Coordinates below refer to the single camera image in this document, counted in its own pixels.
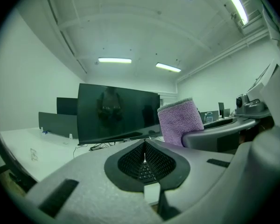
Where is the purple cloth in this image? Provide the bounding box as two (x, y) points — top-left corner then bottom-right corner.
(157, 97), (205, 147)

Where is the white ceiling pipe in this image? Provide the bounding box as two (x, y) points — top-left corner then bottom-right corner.
(177, 30), (270, 83)

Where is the long ceiling light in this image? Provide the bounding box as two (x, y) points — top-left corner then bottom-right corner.
(220, 0), (249, 26)
(98, 57), (133, 64)
(155, 62), (182, 73)

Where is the white ceiling air vent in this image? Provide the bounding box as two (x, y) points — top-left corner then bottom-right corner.
(241, 9), (269, 36)

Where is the tangle of black cables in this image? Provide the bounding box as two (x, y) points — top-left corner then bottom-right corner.
(73, 141), (117, 160)

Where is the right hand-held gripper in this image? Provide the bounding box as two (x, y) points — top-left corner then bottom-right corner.
(181, 59), (280, 153)

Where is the flat black monitor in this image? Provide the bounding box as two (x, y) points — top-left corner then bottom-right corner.
(56, 97), (79, 116)

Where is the large curved black monitor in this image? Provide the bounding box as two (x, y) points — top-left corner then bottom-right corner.
(77, 83), (161, 147)

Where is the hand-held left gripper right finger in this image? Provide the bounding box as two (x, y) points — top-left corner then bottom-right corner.
(144, 138), (237, 221)

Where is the black mesh swivel chair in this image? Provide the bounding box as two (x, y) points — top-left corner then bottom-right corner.
(0, 86), (38, 193)

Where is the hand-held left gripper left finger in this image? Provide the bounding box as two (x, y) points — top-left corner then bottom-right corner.
(25, 138), (164, 224)

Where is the gray desk divider panel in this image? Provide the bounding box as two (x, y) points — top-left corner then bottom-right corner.
(199, 110), (219, 124)
(38, 112), (79, 140)

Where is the clear crumpled wrapper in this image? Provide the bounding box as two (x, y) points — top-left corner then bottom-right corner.
(29, 147), (39, 161)

